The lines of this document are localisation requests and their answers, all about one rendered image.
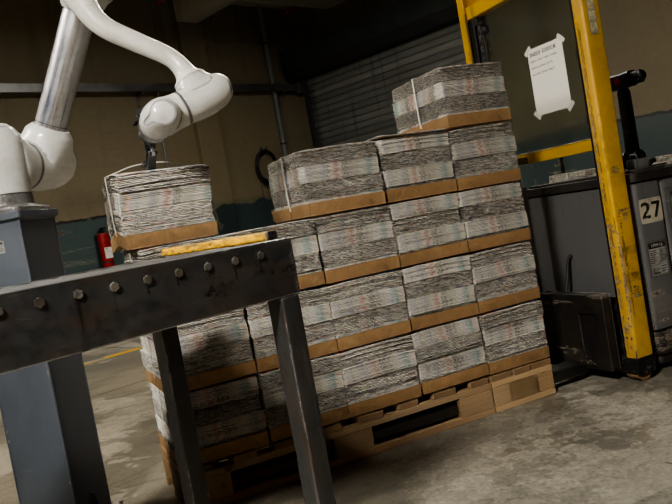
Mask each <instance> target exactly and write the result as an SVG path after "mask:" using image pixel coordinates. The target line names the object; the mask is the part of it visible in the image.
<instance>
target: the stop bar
mask: <svg viewBox="0 0 672 504"><path fill-rule="evenodd" d="M274 239H277V232H276V230H272V231H266V232H260V233H254V234H248V235H242V236H236V237H231V238H225V239H219V240H213V241H207V242H201V243H195V244H189V245H183V246H178V247H172V248H166V249H162V250H161V254H162V256H163V257H166V256H172V255H178V254H185V253H191V252H198V251H204V250H211V249H217V248H224V247H230V246H237V245H243V244H250V243H256V242H262V241H269V240H274Z"/></svg>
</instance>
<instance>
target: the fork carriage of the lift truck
mask: <svg viewBox="0 0 672 504"><path fill-rule="evenodd" d="M533 300H538V301H542V302H541V303H542V306H543V310H544V311H543V313H544V314H543V317H542V318H543V319H544V320H543V321H544V322H543V323H544V326H545V328H543V329H545V333H546V339H547V342H548V343H547V345H548V346H549V354H550V356H549V357H546V358H550V361H551V362H555V363H561V362H564V361H567V360H574V361H580V362H585V364H586V368H591V369H597V370H603V371H609V372H614V370H617V369H620V370H621V369H622V366H621V359H620V353H619V347H618V340H617V334H616V328H615V321H614V315H613V309H612V302H611V296H610V294H609V293H586V292H560V291H540V298H536V299H533Z"/></svg>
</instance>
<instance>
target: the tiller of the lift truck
mask: <svg viewBox="0 0 672 504"><path fill-rule="evenodd" d="M646 75H647V74H646V72H645V71H644V70H643V69H638V70H628V71H625V72H622V73H619V74H616V75H613V76H610V82H611V89H612V92H615V91H618V93H617V96H618V103H619V110H620V117H621V124H622V131H623V138H624V144H625V151H626V155H628V157H629V155H630V154H634V152H635V151H636V150H637V149H640V147H639V141H638V135H637V129H636V123H635V116H634V110H633V104H632V98H631V92H630V90H629V89H628V88H629V87H632V86H635V85H637V84H638V83H641V82H644V81H645V78H646ZM637 79H638V80H637Z"/></svg>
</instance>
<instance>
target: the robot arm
mask: <svg viewBox="0 0 672 504"><path fill-rule="evenodd" d="M112 1H113V0H60V3H61V6H63V8H62V12H61V16H60V20H59V24H58V28H57V32H56V36H55V40H54V44H53V48H52V52H51V56H50V61H49V65H48V69H47V73H46V77H45V81H44V85H43V89H42V93H41V97H40V101H39V105H38V109H37V113H36V117H35V121H34V122H31V123H29V124H28V125H27V126H25V128H24V130H23V132H22V134H20V133H19V132H18V131H17V130H16V129H15V128H13V127H12V126H9V125H8V124H5V123H0V214H2V213H7V212H12V211H17V210H35V209H51V208H50V205H44V204H37V203H35V201H34V197H33V194H32V191H47V190H53V189H56V188H59V187H61V186H63V185H65V184H66V183H68V182H69V181H70V180H71V179H72V177H73V176H74V173H75V171H76V158H75V155H74V153H73V138H72V136H71V134H70V132H69V131H67V128H68V124H69V120H70V116H71V112H72V108H73V104H74V100H75V96H76V92H77V88H78V85H79V81H80V77H81V73H82V69H83V65H84V61H85V57H86V53H87V49H88V45H89V41H90V38H91V34H92V32H94V33H95V34H96V35H98V36H99V37H101V38H103V39H105V40H107V41H109V42H111V43H113V44H116V45H118V46H120V47H123V48H125V49H128V50H130V51H133V52H135V53H138V54H140V55H143V56H145V57H147V58H150V59H152V60H155V61H157V62H159V63H162V64H163V65H165V66H167V67H168V68H169V69H170V70H171V71H172V72H173V73H174V75H175V77H176V84H175V89H176V92H174V93H172V94H169V95H166V96H163V97H158V98H155V99H153V100H151V101H150V102H149V103H147V104H146V106H145V107H144V108H136V109H135V112H136V113H137V115H136V119H135V121H134V122H133V126H137V127H138V135H139V137H140V139H141V140H142V141H143V142H144V148H145V161H143V163H142V165H141V168H145V167H146V168H147V170H154V169H156V159H157V155H158V152H157V151H156V150H155V151H154V149H155V147H156V143H157V142H161V141H163V140H164V139H165V138H167V137H168V136H171V135H173V134H175V133H176V132H178V131H180V130H181V129H183V128H185V127H187V126H189V125H191V124H193V123H195V122H198V121H202V120H204V119H206V118H208V117H210V116H212V115H214V114H215V113H217V112H218V111H220V110H221V109H223V108H224V107H225V106H226V105H227V104H228V103H229V101H230V99H231V98H232V95H233V88H232V84H231V82H230V80H229V79H228V78H227V77H226V76H225V75H223V74H219V73H212V74H210V73H207V72H205V71H204V69H198V68H195V67H194V66H193V65H192V64H191V63H190V62H189V61H188V60H187V59H186V58H185V57H184V56H183V55H181V54H180V53H179V52H177V51H176V50H174V49H173V48H171V47H169V46H167V45H165V44H163V43H161V42H158V41H156V40H154V39H152V38H150V37H148V36H145V35H143V34H141V33H139V32H137V31H135V30H132V29H130V28H128V27H126V26H124V25H122V24H120V23H118V22H116V21H114V20H112V19H111V18H110V17H108V16H107V15H106V14H105V13H104V12H103V11H104V10H105V8H106V7H107V5H108V4H109V3H111V2H112ZM146 144H147V145H146Z"/></svg>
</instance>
